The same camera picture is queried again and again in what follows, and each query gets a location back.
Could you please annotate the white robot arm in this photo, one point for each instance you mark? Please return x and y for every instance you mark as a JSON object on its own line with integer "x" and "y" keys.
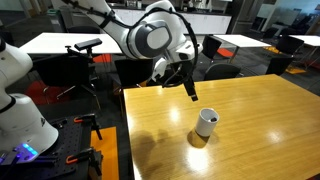
{"x": 150, "y": 36}

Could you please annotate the black stereo camera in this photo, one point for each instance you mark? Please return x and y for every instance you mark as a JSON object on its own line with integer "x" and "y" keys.
{"x": 88, "y": 44}

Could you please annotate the white ceramic mug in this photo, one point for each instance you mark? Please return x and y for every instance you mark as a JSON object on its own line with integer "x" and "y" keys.
{"x": 206, "y": 125}

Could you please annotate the orange black clamp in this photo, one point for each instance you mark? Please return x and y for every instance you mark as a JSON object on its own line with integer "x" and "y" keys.
{"x": 85, "y": 155}
{"x": 87, "y": 119}

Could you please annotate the black marker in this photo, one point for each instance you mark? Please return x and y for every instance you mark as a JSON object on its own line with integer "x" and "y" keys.
{"x": 213, "y": 118}

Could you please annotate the black robot mounting board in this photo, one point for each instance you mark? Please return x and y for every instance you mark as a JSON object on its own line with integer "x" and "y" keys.
{"x": 70, "y": 140}

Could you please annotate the large white table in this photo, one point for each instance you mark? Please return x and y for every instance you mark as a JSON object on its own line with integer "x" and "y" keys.
{"x": 60, "y": 43}

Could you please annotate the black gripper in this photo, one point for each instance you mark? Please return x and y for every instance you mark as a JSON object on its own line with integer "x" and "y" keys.
{"x": 181, "y": 71}

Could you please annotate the black camera tripod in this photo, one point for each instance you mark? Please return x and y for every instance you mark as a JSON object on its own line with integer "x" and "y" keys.
{"x": 85, "y": 71}

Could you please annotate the black plastic chair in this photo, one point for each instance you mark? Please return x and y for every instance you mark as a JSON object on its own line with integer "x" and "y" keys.
{"x": 133, "y": 71}
{"x": 211, "y": 46}
{"x": 221, "y": 71}
{"x": 289, "y": 44}
{"x": 61, "y": 71}
{"x": 279, "y": 65}

